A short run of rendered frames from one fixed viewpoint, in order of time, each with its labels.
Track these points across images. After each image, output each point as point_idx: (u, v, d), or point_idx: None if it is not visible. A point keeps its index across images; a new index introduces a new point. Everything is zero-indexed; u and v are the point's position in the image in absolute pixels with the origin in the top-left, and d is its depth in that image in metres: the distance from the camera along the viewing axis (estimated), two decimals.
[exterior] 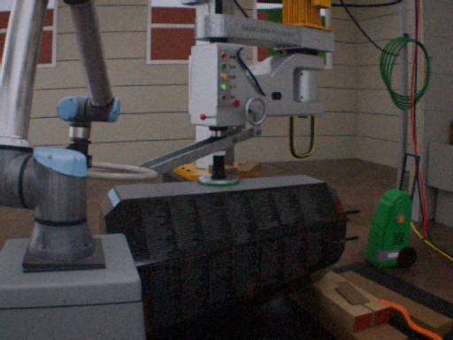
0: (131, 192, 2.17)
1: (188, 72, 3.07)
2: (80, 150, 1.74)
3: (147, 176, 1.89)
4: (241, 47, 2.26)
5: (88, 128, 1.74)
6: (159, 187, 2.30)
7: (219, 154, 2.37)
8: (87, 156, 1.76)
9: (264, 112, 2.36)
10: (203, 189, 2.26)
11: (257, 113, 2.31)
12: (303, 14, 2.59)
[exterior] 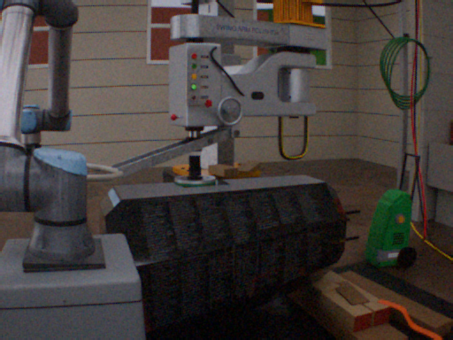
0: (131, 192, 2.17)
1: None
2: (32, 155, 1.81)
3: (105, 177, 1.93)
4: (215, 46, 2.24)
5: (36, 134, 1.80)
6: (159, 187, 2.30)
7: (195, 154, 2.36)
8: None
9: (240, 112, 2.32)
10: (203, 189, 2.26)
11: (231, 113, 2.28)
12: (292, 11, 2.51)
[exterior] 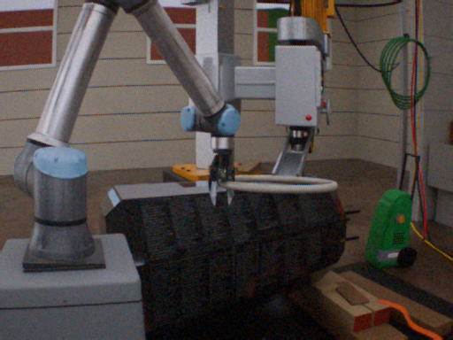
0: (131, 192, 2.17)
1: None
2: (219, 162, 1.71)
3: None
4: (320, 51, 2.37)
5: (225, 138, 1.69)
6: (159, 187, 2.30)
7: (303, 153, 2.42)
8: (227, 167, 1.71)
9: None
10: (203, 189, 2.26)
11: (331, 113, 2.47)
12: (319, 22, 2.86)
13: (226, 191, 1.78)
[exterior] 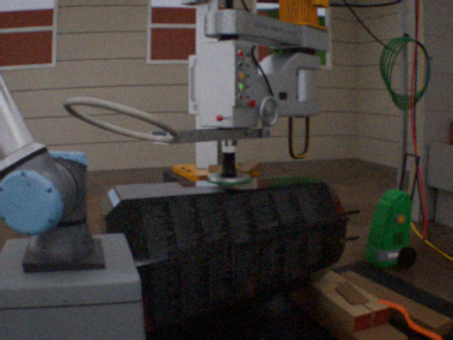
0: (131, 192, 2.17)
1: (188, 72, 3.07)
2: None
3: (176, 130, 1.69)
4: (255, 45, 2.16)
5: None
6: (159, 187, 2.30)
7: (232, 150, 2.25)
8: None
9: (275, 113, 2.29)
10: (203, 189, 2.26)
11: (271, 114, 2.23)
12: (303, 12, 2.56)
13: None
